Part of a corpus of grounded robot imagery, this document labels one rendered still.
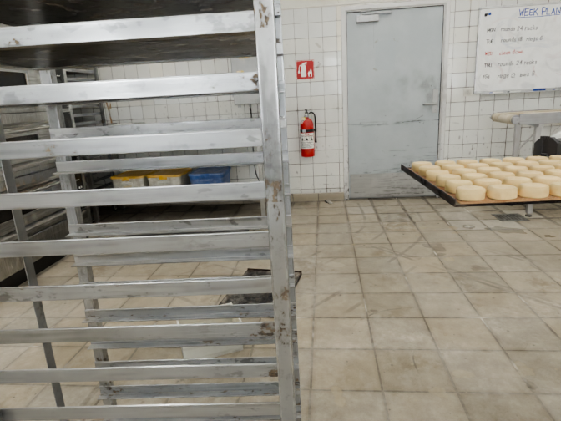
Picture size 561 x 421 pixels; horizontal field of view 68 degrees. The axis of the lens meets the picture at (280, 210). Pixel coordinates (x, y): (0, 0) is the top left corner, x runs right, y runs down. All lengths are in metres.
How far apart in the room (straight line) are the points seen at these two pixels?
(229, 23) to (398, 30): 4.29
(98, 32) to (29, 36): 0.11
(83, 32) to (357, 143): 4.29
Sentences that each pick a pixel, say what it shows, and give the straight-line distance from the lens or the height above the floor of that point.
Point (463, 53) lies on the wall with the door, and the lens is 5.05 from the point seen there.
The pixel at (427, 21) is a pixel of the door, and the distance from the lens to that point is 5.02.
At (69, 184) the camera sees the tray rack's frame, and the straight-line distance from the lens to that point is 1.31.
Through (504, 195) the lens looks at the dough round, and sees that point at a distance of 0.85.
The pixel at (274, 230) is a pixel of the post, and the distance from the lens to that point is 0.71.
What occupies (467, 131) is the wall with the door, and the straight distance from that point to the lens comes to 5.09.
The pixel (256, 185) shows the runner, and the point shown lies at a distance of 0.73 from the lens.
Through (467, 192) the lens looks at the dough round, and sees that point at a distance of 0.83.
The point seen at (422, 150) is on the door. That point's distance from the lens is 5.02.
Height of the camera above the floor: 1.20
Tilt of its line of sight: 15 degrees down
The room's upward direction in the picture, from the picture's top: 3 degrees counter-clockwise
